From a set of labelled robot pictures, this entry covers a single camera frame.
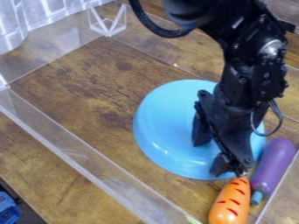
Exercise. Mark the orange toy carrot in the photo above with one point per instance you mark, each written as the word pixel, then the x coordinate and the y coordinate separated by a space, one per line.
pixel 230 208

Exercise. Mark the dark baseboard strip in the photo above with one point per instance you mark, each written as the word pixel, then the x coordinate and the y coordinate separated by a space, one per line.
pixel 290 27

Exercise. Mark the purple toy eggplant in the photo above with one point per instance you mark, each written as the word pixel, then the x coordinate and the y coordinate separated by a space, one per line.
pixel 277 158

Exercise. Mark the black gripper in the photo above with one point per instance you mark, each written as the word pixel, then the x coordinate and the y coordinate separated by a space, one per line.
pixel 223 124

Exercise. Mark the blue object at corner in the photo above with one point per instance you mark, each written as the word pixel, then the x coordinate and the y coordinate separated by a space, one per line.
pixel 10 211

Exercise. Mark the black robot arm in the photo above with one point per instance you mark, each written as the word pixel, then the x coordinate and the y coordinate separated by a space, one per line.
pixel 253 40

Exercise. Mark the blue round plate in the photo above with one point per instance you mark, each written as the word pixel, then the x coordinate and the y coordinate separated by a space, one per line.
pixel 163 130

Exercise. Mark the white curtain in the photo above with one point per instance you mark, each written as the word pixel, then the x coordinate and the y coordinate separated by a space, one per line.
pixel 26 15

